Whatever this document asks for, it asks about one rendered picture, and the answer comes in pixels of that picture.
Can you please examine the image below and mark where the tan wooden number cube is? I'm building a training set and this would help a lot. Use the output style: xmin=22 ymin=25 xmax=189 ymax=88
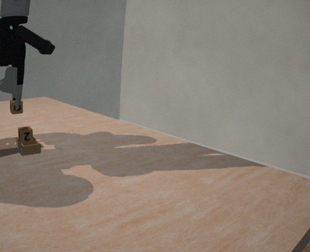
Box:
xmin=10 ymin=100 xmax=23 ymax=114
xmin=18 ymin=127 xmax=33 ymax=144

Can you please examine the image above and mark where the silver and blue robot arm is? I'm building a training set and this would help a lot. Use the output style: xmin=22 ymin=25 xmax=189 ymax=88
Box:
xmin=0 ymin=0 xmax=55 ymax=55

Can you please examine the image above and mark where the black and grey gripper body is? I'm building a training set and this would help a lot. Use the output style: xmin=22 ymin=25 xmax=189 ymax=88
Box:
xmin=0 ymin=16 xmax=28 ymax=67

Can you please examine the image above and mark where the brown wooden tray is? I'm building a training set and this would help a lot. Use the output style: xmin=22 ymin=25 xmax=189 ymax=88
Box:
xmin=16 ymin=137 xmax=41 ymax=154

